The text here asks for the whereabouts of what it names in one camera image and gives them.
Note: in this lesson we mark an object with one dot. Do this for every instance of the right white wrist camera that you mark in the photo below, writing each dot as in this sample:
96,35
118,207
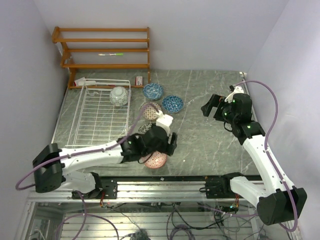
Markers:
234,90

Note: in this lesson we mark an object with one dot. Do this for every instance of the blue triangle pattern bowl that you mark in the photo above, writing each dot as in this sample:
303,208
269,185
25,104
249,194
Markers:
172,104

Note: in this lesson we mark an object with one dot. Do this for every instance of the aluminium mounting rail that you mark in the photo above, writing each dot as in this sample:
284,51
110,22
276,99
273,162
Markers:
140,192

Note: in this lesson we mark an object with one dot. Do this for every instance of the white petal pattern bowl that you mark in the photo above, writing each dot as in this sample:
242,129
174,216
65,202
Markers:
119,96

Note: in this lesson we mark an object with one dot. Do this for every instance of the blue floral pattern bowl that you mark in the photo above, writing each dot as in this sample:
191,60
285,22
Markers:
153,91

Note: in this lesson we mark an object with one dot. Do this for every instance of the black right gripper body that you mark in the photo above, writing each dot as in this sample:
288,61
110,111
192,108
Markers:
223,113

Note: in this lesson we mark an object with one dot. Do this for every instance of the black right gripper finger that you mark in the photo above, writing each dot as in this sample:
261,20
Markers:
207,108
215,100

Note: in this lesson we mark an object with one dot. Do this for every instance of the red white small box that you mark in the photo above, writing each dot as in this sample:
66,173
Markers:
138,80

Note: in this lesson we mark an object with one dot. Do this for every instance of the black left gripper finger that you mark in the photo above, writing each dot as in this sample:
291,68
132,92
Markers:
145,159
172,144

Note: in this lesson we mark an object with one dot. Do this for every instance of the green white pen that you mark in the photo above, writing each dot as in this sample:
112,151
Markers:
110,54

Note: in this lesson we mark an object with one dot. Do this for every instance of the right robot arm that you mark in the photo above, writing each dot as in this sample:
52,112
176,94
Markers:
279,200

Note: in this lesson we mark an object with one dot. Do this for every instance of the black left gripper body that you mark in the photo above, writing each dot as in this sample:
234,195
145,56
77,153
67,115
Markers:
163,146

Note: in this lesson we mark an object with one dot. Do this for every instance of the brown geometric pattern bowl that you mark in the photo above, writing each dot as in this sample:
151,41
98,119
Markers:
149,112

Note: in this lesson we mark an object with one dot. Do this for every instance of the olive leaf pattern bowl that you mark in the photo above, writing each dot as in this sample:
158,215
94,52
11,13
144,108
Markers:
144,128

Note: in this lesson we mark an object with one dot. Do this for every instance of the wooden shelf rack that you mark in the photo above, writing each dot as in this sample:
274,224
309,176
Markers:
81,46

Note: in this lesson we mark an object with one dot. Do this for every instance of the red patterned bowl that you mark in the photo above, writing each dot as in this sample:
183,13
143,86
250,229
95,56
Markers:
157,160

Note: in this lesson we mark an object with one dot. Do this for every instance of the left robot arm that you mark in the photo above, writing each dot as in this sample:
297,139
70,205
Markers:
58,168

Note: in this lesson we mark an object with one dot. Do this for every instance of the white wire dish rack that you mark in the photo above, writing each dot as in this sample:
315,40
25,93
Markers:
96,120

